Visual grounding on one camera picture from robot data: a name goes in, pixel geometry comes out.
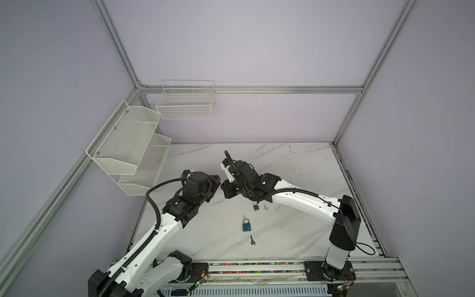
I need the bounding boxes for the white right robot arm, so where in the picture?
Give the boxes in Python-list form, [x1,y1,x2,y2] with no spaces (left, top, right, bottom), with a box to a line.
[220,158,362,281]

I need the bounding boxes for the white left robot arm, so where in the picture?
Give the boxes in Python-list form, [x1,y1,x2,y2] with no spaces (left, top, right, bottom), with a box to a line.
[88,170,221,297]

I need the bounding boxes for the large blue padlock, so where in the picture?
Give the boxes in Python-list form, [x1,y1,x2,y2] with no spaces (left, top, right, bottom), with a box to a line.
[242,217,252,232]

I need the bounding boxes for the lower white mesh shelf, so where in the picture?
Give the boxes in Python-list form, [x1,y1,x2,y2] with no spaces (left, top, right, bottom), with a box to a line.
[118,133,171,196]

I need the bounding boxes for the white mesh shelf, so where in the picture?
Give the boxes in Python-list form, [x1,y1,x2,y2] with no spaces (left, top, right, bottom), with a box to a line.
[85,101,161,175]
[118,133,171,196]

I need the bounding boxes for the upper white mesh shelf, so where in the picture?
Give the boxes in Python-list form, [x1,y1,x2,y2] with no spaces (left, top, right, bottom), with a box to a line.
[85,101,161,175]

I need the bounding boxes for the white wire basket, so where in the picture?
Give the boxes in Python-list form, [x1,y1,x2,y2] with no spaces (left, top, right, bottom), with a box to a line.
[155,80,215,120]

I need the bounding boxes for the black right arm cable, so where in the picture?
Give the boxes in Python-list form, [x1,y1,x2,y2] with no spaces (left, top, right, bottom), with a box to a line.
[224,150,376,256]

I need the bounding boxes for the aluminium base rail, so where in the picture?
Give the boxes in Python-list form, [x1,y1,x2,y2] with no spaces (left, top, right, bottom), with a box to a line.
[155,255,418,297]

